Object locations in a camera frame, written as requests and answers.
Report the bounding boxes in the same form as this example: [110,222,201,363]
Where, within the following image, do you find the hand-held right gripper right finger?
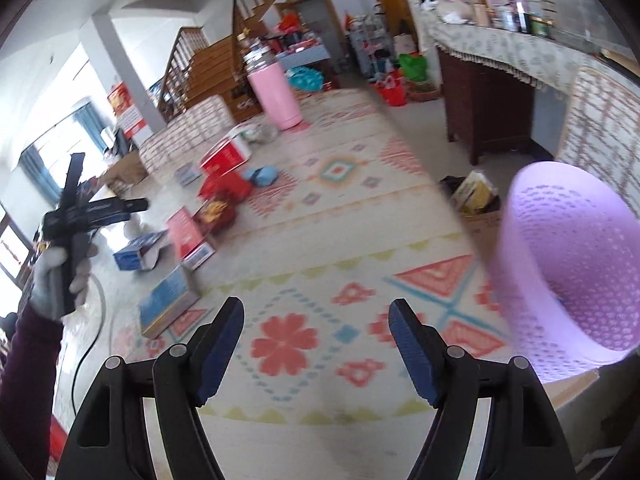
[387,297,576,480]

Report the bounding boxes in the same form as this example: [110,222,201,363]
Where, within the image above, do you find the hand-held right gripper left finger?
[55,296,246,480]

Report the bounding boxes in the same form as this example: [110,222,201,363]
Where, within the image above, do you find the red plastic bag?
[197,174,254,205]

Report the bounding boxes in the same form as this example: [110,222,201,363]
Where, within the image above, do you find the person's left forearm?
[0,305,64,480]

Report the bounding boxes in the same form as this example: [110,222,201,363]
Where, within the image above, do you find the person's left hand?
[30,246,99,321]

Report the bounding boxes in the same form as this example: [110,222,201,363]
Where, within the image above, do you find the blue white carton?
[113,231,169,271]

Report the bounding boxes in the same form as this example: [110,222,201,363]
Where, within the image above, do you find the red flat box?
[166,208,217,271]

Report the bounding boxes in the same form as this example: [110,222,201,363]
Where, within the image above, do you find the small blue white box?
[174,162,204,187]

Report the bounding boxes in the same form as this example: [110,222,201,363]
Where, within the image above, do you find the blue flat box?
[138,265,201,339]

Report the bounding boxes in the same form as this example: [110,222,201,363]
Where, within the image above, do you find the dark red snack packet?
[194,199,239,234]

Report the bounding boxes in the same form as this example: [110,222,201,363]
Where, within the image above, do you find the red white cardboard box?
[199,127,251,177]

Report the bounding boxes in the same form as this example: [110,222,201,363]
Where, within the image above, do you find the patterned rug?
[110,87,551,426]

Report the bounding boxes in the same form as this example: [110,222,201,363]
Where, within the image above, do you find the clear crumpled plastic bag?
[244,122,282,146]

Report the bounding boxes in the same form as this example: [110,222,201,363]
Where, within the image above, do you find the wooden staircase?
[157,0,291,117]

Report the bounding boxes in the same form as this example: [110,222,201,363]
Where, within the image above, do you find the yellow box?
[452,170,497,214]

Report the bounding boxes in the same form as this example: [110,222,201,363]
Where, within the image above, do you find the pink tall container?
[244,47,304,131]

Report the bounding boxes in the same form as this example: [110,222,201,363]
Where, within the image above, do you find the teal bag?
[286,67,324,92]

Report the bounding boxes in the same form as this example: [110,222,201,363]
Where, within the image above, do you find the dark wooden cabinet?
[439,47,534,166]

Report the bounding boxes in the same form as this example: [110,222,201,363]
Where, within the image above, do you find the red bucket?
[372,77,409,107]

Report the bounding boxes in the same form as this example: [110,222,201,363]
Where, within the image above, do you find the green bag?
[397,53,431,84]

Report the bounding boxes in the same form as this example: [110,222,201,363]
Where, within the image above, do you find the patterned armchair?
[555,66,640,207]

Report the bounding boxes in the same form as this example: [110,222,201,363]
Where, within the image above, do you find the side table with lace cloth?
[416,7,640,97]

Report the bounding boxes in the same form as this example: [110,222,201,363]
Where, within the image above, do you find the dark bottle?
[502,0,532,34]

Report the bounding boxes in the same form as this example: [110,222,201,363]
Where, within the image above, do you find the red wall calendar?
[109,82,147,139]

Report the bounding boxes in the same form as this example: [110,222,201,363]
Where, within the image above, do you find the black cable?
[70,272,109,411]

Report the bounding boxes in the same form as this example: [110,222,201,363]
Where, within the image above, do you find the white wire rack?
[349,10,397,79]

